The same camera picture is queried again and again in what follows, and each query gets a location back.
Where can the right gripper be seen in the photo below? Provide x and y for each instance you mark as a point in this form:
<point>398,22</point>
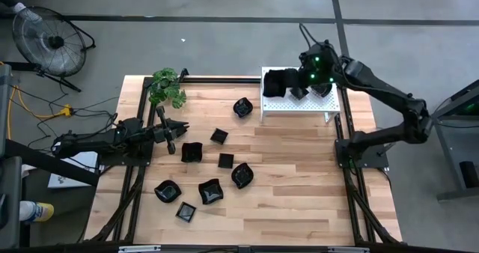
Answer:
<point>322,67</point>

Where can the black floor fan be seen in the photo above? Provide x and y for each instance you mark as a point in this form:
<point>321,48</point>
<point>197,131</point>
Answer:
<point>56,41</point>

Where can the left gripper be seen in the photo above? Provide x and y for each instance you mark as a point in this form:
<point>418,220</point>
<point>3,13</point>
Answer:
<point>159,134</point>

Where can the white perforated metal shelf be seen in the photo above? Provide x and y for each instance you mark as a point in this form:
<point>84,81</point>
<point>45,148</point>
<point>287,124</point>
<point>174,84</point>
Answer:
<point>277,105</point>

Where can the black computer with green lights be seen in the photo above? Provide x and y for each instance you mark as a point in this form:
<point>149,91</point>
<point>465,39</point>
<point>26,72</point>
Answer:
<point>471,109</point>

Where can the green artificial plant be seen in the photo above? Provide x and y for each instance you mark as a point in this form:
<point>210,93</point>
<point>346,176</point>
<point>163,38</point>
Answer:
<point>166,86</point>

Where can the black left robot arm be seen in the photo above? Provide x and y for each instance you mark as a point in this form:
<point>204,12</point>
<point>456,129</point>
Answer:
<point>86,142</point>

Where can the silver metal bracket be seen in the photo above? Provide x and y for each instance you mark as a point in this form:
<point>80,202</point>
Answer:
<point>139,249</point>
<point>348,249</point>

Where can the black metal beam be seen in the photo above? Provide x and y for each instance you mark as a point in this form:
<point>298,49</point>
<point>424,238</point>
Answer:
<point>45,163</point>

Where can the white cardboard box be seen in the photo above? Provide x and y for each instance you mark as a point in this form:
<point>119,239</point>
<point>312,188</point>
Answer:
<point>75,178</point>

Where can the grey metal stand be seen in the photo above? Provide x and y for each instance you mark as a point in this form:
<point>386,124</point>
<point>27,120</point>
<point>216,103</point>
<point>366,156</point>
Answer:
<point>454,148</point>

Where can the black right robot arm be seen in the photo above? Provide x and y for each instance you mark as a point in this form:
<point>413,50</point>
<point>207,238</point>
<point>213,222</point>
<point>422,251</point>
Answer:
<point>385,90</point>

